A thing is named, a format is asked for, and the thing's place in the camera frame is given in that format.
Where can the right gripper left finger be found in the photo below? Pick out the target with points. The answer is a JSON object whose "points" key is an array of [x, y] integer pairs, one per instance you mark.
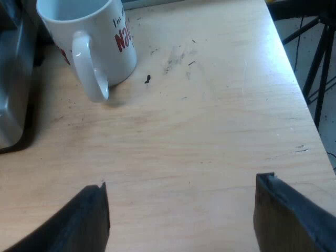
{"points": [[78, 223]]}

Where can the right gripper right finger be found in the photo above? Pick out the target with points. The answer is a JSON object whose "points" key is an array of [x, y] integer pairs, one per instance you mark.
{"points": [[288, 220]]}

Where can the steel espresso machine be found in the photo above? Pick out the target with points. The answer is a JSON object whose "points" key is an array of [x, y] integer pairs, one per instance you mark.
{"points": [[14, 78]]}

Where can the white mug with red and black print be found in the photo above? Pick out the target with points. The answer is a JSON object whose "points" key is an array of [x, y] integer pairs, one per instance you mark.
{"points": [[89, 34]]}

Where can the black tripod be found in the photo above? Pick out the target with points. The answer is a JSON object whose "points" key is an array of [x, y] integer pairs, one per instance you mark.
{"points": [[319, 60]]}

